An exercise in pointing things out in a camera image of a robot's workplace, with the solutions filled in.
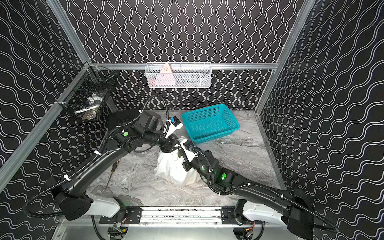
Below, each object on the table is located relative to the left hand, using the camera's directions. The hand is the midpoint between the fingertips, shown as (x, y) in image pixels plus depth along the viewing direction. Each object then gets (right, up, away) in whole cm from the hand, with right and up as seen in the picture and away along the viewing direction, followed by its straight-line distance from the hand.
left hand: (179, 138), depth 68 cm
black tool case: (-48, +12, +42) cm, 65 cm away
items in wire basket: (-52, +19, +18) cm, 58 cm away
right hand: (+1, -4, +2) cm, 5 cm away
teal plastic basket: (+19, +8, +46) cm, 50 cm away
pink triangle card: (-10, +35, +22) cm, 43 cm away
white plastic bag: (-4, -14, +3) cm, 15 cm away
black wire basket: (-60, +25, +24) cm, 70 cm away
